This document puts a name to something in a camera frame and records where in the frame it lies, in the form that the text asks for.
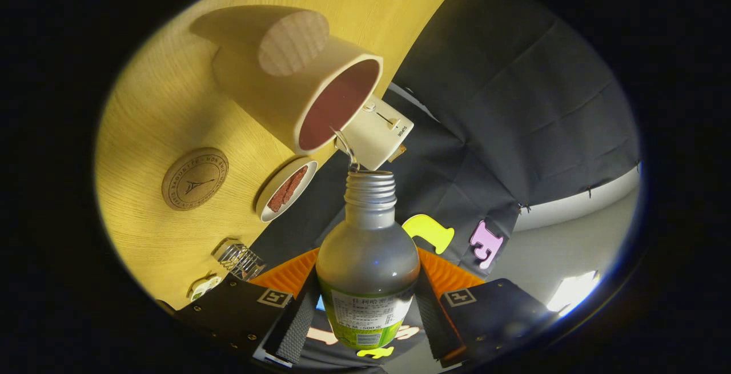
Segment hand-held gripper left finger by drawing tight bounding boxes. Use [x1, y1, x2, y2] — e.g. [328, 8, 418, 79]
[171, 248, 322, 368]

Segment red sausage pieces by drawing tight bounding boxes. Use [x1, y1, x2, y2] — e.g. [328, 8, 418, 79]
[267, 165, 309, 214]

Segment wooden table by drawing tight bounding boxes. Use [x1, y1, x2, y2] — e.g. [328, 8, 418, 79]
[94, 0, 462, 311]

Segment cream cup with wooden handle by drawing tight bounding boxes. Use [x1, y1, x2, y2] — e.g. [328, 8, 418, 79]
[190, 5, 384, 155]

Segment silver juice bottle green label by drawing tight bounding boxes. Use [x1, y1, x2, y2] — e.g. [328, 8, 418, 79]
[315, 170, 421, 351]

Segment small white oval plate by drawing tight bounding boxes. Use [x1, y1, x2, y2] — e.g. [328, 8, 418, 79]
[255, 157, 319, 223]

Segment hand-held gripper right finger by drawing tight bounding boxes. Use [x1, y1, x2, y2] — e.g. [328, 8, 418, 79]
[416, 247, 557, 363]

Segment small wire basket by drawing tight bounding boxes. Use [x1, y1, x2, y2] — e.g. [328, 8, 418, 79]
[212, 238, 267, 281]

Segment round cork coaster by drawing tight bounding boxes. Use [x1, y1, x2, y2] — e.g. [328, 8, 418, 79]
[161, 147, 230, 211]

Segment cream toaster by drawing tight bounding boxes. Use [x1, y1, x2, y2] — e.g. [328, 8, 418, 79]
[336, 95, 414, 171]

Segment divided plate with grains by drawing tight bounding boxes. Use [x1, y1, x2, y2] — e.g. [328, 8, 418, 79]
[187, 273, 223, 301]

